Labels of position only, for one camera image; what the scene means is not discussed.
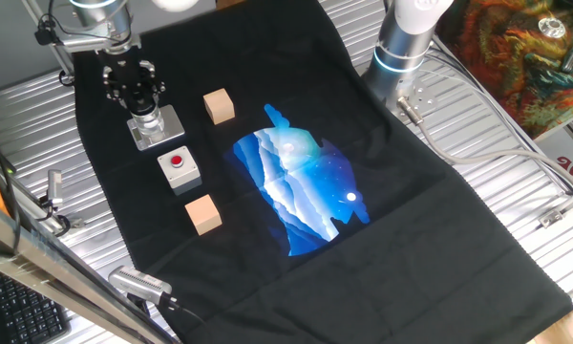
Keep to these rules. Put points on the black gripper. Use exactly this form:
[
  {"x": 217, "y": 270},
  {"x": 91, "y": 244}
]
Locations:
[{"x": 129, "y": 76}]

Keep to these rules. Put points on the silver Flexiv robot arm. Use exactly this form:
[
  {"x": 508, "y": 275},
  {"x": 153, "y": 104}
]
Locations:
[{"x": 401, "y": 43}]

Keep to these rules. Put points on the clear glass jar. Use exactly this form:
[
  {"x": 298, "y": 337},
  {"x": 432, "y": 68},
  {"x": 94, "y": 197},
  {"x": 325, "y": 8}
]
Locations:
[{"x": 152, "y": 126}]

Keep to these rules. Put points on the silver digital scale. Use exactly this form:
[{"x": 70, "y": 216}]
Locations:
[{"x": 172, "y": 129}]

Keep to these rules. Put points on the thin metal rod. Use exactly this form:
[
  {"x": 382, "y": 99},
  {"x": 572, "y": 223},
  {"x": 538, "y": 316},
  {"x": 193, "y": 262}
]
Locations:
[{"x": 63, "y": 59}]

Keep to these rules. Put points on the light wooden cube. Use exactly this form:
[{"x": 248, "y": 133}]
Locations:
[
  {"x": 203, "y": 215},
  {"x": 218, "y": 106}
]

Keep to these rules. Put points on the white box with red button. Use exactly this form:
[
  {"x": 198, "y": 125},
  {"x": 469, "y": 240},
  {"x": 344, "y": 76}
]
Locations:
[{"x": 179, "y": 174}]

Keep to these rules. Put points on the black computer keyboard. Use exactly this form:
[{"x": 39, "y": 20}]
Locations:
[{"x": 28, "y": 315}]

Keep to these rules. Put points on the black cloth with blue print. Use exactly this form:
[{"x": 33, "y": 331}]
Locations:
[{"x": 410, "y": 263}]

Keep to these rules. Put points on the colourful orange painted cloth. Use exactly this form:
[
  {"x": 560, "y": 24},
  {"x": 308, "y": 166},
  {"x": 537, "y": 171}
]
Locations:
[{"x": 506, "y": 71}]

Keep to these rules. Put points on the silver round metal disc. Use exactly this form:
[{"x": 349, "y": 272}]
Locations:
[{"x": 551, "y": 27}]

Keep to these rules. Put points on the dark metal cylinder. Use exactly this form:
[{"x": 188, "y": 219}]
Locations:
[{"x": 571, "y": 59}]

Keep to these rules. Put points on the white box with red print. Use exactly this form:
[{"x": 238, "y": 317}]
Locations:
[{"x": 568, "y": 157}]

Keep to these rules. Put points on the small silver bracket device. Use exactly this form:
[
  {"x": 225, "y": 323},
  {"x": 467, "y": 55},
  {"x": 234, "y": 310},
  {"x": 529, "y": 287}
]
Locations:
[{"x": 55, "y": 186}]

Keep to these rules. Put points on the silver depth camera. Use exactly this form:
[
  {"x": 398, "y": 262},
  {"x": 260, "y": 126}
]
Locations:
[{"x": 138, "y": 283}]

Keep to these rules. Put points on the aluminium frame beam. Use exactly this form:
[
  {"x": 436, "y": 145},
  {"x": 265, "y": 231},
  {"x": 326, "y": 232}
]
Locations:
[{"x": 38, "y": 267}]

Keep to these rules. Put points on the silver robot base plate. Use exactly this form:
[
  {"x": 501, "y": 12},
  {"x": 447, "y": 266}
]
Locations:
[{"x": 422, "y": 98}]

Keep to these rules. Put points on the metal angle bracket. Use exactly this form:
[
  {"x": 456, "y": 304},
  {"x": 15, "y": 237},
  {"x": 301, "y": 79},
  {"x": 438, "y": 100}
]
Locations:
[{"x": 551, "y": 217}]

